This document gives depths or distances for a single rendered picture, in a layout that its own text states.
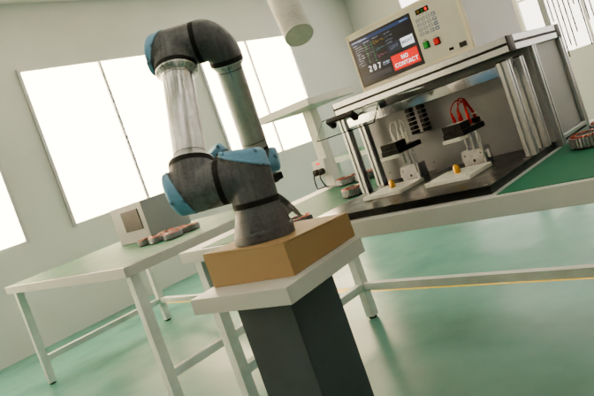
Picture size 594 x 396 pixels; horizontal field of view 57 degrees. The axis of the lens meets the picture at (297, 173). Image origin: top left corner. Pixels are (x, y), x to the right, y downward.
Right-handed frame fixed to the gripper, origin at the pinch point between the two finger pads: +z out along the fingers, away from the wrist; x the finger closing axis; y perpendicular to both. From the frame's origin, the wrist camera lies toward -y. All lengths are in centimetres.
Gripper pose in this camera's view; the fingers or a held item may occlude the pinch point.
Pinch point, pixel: (290, 216)
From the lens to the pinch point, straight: 187.6
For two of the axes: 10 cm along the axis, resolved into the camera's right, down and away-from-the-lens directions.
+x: 5.3, -1.4, -8.4
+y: -5.1, 7.3, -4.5
